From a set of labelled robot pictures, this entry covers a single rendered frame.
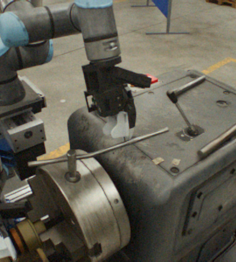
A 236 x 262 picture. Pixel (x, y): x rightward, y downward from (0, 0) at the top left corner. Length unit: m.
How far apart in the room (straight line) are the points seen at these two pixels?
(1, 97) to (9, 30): 0.58
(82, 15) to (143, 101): 0.45
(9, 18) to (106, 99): 0.26
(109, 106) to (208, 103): 0.46
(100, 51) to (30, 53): 0.59
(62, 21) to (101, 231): 0.49
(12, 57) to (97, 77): 0.57
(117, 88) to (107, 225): 0.33
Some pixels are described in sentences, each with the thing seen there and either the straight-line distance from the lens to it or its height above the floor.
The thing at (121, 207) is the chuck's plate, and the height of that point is 1.17.
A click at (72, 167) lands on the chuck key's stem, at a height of 1.28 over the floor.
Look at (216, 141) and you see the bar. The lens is 0.82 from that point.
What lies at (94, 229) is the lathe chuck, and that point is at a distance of 0.74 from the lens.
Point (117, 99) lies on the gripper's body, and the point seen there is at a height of 1.43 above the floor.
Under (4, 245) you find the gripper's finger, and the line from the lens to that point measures 0.83.
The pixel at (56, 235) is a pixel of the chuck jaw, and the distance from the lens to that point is 0.80.
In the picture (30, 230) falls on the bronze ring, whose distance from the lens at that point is 0.81.
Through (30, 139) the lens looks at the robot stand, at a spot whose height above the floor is 1.06.
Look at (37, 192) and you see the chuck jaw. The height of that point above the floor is 1.17.
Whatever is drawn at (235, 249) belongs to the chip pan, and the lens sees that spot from 1.53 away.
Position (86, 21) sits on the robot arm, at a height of 1.59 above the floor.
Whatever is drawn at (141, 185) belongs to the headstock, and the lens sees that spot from 0.74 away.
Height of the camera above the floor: 1.76
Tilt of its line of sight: 37 degrees down
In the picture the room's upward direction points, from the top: straight up
